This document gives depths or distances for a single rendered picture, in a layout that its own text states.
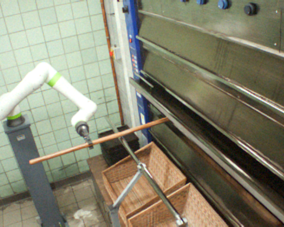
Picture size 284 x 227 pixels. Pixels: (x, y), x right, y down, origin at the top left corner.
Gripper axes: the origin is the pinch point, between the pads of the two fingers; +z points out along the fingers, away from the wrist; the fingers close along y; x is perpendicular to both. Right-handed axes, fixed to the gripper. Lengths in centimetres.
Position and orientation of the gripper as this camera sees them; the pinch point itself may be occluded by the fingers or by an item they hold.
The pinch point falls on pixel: (89, 143)
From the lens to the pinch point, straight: 207.2
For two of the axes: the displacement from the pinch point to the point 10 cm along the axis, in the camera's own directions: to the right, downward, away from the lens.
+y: 1.2, 8.8, 4.7
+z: 3.8, 3.9, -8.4
